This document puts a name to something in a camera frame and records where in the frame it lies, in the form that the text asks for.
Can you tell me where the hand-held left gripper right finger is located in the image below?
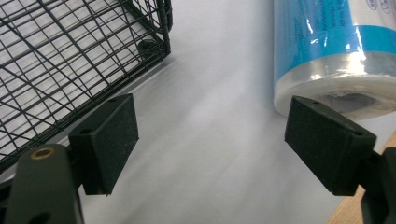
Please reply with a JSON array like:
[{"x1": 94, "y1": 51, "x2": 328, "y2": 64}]
[{"x1": 284, "y1": 95, "x2": 396, "y2": 224}]

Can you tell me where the black wire basket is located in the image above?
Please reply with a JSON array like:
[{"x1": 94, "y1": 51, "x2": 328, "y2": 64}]
[{"x1": 0, "y1": 0, "x2": 174, "y2": 174}]

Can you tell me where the blue paper roll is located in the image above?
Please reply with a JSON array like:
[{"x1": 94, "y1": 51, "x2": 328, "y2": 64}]
[{"x1": 272, "y1": 0, "x2": 396, "y2": 121}]

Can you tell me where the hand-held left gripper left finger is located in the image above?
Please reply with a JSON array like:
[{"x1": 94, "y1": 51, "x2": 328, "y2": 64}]
[{"x1": 4, "y1": 93, "x2": 140, "y2": 224}]

